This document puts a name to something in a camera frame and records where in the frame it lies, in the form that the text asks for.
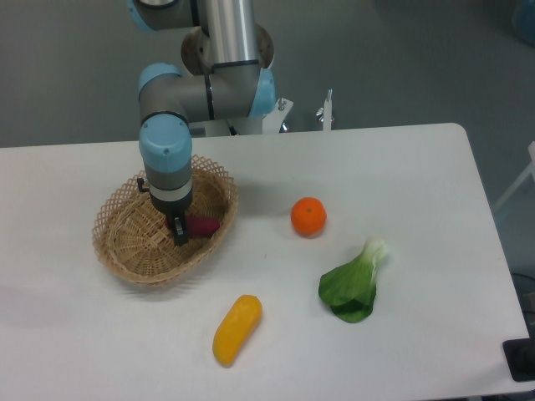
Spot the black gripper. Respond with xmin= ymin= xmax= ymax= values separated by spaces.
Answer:
xmin=137 ymin=177 xmax=192 ymax=246

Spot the purple sweet potato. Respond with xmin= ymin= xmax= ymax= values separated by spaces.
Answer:
xmin=165 ymin=216 xmax=220 ymax=238

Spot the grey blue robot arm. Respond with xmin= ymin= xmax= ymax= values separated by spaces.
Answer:
xmin=127 ymin=1 xmax=276 ymax=246

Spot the woven wicker basket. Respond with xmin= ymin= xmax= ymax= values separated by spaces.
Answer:
xmin=92 ymin=155 xmax=238 ymax=286

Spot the yellow mango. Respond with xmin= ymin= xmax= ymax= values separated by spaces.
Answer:
xmin=212 ymin=295 xmax=262 ymax=368

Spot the orange tangerine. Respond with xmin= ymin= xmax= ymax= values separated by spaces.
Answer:
xmin=290 ymin=197 xmax=327 ymax=237

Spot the green bok choy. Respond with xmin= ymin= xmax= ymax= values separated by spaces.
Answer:
xmin=318 ymin=238 xmax=388 ymax=323

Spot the black box at table edge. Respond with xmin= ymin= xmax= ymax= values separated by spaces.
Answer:
xmin=502 ymin=338 xmax=534 ymax=383

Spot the blue object top right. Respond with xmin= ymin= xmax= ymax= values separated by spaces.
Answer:
xmin=512 ymin=0 xmax=534 ymax=46

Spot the white frame at right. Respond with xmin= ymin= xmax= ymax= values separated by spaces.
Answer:
xmin=492 ymin=141 xmax=535 ymax=214

